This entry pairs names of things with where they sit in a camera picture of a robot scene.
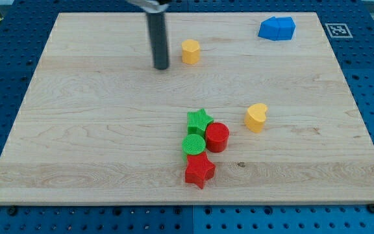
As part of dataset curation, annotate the blue triangle block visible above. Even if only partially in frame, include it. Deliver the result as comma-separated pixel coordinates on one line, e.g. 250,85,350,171
258,16,295,41

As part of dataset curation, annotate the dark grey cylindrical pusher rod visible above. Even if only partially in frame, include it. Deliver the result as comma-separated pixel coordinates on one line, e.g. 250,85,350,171
146,12,169,70

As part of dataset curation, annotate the red cylinder block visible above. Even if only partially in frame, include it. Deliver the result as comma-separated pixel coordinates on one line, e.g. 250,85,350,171
205,122,230,153

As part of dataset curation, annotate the green cylinder block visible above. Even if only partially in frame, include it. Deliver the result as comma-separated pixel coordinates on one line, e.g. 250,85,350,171
181,134,206,162

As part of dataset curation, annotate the yellow hexagon block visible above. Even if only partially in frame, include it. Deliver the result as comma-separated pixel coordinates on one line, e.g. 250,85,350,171
181,39,201,64

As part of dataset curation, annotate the red star block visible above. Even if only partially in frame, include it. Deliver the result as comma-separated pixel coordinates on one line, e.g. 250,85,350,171
184,151,216,189

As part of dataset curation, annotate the white fiducial marker tag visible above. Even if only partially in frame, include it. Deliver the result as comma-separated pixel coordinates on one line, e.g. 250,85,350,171
325,23,353,38

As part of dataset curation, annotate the light wooden board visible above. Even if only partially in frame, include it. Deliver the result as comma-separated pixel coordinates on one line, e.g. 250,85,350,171
0,12,374,206

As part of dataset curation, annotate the silver metal rod mount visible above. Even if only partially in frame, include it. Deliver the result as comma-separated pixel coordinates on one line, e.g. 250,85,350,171
126,0,169,13

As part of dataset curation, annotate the yellow heart block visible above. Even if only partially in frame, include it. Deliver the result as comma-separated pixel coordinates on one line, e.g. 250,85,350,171
244,103,268,133

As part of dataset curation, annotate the green star block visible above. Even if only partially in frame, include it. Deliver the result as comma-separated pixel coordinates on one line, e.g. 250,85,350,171
187,109,214,137

